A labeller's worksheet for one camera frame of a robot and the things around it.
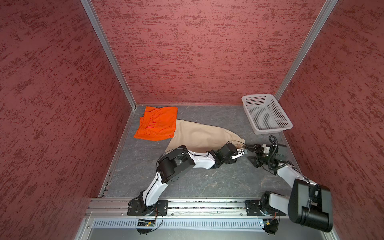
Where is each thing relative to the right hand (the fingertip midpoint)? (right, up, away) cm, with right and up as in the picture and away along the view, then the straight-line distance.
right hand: (244, 152), depth 87 cm
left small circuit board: (-56, -32, -14) cm, 66 cm away
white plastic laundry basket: (+26, +25, +29) cm, 46 cm away
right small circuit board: (+5, -31, -16) cm, 35 cm away
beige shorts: (-25, +7, +13) cm, 30 cm away
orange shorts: (-57, +17, +18) cm, 62 cm away
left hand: (-6, 0, +4) cm, 7 cm away
